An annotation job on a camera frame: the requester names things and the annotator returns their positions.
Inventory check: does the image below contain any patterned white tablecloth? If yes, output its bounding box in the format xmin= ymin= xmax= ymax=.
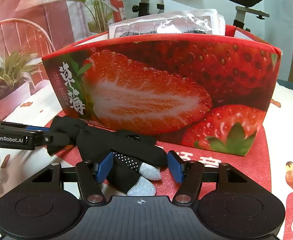
xmin=0 ymin=81 xmax=293 ymax=239

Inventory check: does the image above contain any black glove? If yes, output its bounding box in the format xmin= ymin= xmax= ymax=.
xmin=50 ymin=116 xmax=167 ymax=197

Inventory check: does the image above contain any white foam sheet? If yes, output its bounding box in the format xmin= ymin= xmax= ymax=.
xmin=163 ymin=0 xmax=195 ymax=12

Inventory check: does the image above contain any red plant print backdrop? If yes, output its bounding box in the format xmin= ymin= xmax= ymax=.
xmin=0 ymin=0 xmax=125 ymax=120

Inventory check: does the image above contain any red strawberry cardboard box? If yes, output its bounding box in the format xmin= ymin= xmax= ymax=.
xmin=42 ymin=25 xmax=282 ymax=156

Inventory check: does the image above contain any clear packaged black mask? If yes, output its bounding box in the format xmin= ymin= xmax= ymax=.
xmin=109 ymin=9 xmax=226 ymax=38

